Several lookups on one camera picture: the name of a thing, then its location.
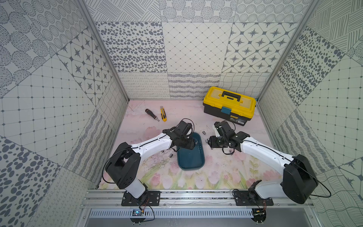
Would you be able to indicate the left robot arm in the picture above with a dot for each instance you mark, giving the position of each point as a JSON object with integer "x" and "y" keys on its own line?
{"x": 123, "y": 165}

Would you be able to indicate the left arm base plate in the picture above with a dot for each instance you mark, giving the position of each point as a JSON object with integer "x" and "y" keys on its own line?
{"x": 148, "y": 198}

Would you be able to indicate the yellow utility knife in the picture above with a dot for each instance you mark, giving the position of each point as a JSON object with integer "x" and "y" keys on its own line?
{"x": 163, "y": 114}

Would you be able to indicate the teal plastic storage tray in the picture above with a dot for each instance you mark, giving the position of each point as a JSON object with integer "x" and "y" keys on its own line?
{"x": 194, "y": 159}

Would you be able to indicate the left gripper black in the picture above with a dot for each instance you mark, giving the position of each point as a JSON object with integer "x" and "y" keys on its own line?
{"x": 186, "y": 142}

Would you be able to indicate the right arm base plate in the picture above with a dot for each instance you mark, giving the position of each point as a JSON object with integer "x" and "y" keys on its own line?
{"x": 247, "y": 198}

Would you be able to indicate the left controller board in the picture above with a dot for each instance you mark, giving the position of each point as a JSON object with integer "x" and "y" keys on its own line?
{"x": 137, "y": 216}

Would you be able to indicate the yellow black toolbox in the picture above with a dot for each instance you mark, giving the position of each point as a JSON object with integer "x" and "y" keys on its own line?
{"x": 229, "y": 105}

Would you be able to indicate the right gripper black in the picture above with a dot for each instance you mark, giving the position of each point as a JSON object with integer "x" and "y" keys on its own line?
{"x": 212, "y": 144}

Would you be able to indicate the right controller board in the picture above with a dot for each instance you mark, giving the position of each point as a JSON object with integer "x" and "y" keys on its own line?
{"x": 259, "y": 216}

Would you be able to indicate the controller board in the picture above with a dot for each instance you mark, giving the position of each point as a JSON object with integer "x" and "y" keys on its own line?
{"x": 259, "y": 216}
{"x": 137, "y": 216}

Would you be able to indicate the white slotted cable duct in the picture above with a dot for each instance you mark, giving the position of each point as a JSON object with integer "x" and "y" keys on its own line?
{"x": 175, "y": 213}

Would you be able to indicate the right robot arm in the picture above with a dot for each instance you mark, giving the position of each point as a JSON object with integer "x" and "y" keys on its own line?
{"x": 298, "y": 179}

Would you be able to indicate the aluminium mounting rail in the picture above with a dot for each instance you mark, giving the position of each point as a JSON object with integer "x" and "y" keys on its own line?
{"x": 181, "y": 198}

